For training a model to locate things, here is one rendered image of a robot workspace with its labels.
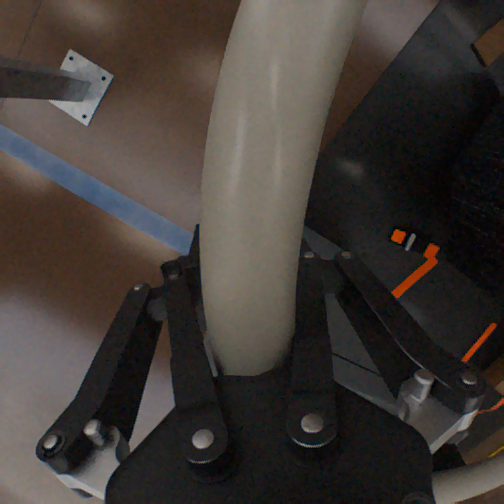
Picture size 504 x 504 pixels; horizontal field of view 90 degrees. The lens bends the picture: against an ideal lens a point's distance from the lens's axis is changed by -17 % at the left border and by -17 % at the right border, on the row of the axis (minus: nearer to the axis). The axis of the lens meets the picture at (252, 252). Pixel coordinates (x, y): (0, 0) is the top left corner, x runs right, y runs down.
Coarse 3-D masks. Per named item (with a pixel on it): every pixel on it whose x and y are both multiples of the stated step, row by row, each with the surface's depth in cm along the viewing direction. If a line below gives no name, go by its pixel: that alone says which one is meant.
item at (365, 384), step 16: (320, 240) 104; (336, 304) 59; (336, 320) 53; (336, 336) 47; (352, 336) 51; (208, 352) 78; (336, 352) 43; (352, 352) 45; (336, 368) 39; (352, 368) 41; (368, 368) 44; (352, 384) 37; (368, 384) 40; (384, 384) 42; (368, 400) 38; (384, 400) 39
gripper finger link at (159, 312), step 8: (184, 256) 19; (184, 264) 18; (152, 288) 16; (160, 288) 16; (152, 296) 15; (160, 296) 15; (192, 296) 16; (152, 304) 15; (160, 304) 15; (152, 312) 15; (160, 312) 15; (152, 320) 15; (160, 320) 15
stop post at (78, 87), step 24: (0, 72) 50; (24, 72) 58; (48, 72) 68; (72, 72) 85; (96, 72) 88; (0, 96) 55; (24, 96) 63; (48, 96) 73; (72, 96) 84; (96, 96) 91
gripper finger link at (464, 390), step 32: (352, 256) 15; (352, 288) 13; (384, 288) 12; (352, 320) 14; (384, 320) 10; (384, 352) 10; (416, 352) 9; (448, 352) 8; (448, 384) 7; (480, 384) 7
